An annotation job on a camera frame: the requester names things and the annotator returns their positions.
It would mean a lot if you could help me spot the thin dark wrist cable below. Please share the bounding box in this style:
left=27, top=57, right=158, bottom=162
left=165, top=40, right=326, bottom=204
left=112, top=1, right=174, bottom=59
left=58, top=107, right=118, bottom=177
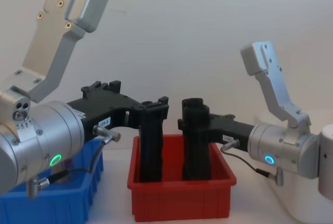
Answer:
left=27, top=126, right=122, bottom=199
left=220, top=139, right=285, bottom=187

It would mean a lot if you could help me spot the red plastic bin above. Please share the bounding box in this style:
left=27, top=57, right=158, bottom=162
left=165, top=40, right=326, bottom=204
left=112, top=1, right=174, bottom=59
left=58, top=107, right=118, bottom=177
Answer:
left=126, top=134, right=237, bottom=222

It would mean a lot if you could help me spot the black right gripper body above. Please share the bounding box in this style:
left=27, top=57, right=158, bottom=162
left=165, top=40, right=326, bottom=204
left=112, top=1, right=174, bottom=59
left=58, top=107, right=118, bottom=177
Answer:
left=208, top=113, right=254, bottom=152

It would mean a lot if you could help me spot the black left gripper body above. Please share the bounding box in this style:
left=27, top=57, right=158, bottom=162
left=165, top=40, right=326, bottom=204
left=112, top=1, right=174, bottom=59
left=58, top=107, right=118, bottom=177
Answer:
left=67, top=80, right=147, bottom=144

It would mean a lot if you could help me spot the blue plastic bin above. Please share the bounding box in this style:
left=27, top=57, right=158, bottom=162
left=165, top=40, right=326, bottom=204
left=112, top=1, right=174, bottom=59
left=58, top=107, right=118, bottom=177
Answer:
left=0, top=137, right=105, bottom=224

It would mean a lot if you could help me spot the thin dark left wrist cable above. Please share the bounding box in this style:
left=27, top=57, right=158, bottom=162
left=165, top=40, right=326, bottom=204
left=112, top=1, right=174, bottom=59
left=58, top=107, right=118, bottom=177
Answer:
left=27, top=126, right=122, bottom=199

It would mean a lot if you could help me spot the thin dark right wrist cable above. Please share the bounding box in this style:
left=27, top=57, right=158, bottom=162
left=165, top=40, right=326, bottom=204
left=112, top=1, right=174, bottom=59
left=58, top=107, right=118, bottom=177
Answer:
left=220, top=139, right=285, bottom=187

